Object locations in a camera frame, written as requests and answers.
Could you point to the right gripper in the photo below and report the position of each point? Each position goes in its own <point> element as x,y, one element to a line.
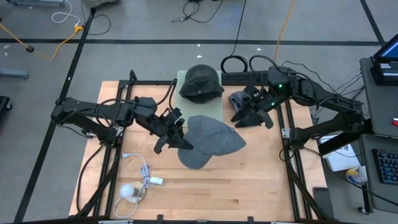
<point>261,99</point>

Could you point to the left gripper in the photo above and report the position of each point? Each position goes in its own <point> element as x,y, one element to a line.
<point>164,124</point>

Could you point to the dark green bucket hat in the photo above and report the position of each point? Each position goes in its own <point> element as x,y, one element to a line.
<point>200,81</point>

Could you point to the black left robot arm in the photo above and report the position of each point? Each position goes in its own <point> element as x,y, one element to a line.
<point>81,109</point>

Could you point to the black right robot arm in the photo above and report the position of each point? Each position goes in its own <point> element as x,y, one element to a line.
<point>329,126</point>

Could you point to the black perforated panel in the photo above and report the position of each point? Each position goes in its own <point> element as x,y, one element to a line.
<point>239,77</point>

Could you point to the green perforated metal shelf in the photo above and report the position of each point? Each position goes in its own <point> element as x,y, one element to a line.
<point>199,109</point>

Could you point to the white bulb table lamp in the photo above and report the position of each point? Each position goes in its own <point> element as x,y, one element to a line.
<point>127,190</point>

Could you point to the white box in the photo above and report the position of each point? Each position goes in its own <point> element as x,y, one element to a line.
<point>340,160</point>

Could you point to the black phone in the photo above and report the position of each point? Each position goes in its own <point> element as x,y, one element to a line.
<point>323,202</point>

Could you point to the white canister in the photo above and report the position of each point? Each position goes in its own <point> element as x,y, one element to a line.
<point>356,175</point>

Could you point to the grey desk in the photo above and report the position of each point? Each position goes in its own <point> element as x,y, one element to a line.
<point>382,105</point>

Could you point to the black box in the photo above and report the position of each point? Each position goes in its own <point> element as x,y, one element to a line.
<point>382,77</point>

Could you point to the black keyboard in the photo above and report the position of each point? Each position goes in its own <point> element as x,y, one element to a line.
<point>387,166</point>

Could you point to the laptop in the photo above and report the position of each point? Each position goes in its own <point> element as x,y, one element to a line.
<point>390,49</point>

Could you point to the black caster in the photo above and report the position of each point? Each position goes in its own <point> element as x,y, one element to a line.
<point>3,104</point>

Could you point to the grey floor bar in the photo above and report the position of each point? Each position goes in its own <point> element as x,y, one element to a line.
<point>14,73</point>

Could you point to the black aluminium frame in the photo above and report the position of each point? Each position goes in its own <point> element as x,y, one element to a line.
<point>124,82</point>

